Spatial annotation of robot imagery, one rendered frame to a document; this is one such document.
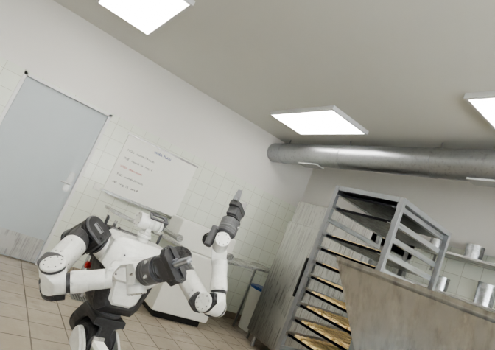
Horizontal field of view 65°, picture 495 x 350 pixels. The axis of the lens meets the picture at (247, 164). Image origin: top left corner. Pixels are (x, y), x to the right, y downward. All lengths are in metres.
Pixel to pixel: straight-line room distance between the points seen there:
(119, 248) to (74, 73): 4.03
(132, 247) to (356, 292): 1.29
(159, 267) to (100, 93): 4.33
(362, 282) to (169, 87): 5.42
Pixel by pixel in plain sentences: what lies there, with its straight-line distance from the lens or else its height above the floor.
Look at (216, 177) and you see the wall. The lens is 6.04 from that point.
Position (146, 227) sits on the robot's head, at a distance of 1.70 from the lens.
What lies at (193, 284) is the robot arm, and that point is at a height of 1.03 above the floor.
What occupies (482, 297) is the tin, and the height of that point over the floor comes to 1.64.
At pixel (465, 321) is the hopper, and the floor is 1.31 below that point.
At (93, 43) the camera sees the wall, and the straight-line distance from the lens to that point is 5.56.
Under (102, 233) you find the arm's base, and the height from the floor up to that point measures 1.10.
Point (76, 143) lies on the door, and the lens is 5.43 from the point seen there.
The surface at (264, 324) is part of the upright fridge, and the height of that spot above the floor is 0.36.
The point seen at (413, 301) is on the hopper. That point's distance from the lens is 0.41.
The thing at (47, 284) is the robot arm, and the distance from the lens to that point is 1.43.
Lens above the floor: 1.30
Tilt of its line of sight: 10 degrees up
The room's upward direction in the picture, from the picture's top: 23 degrees clockwise
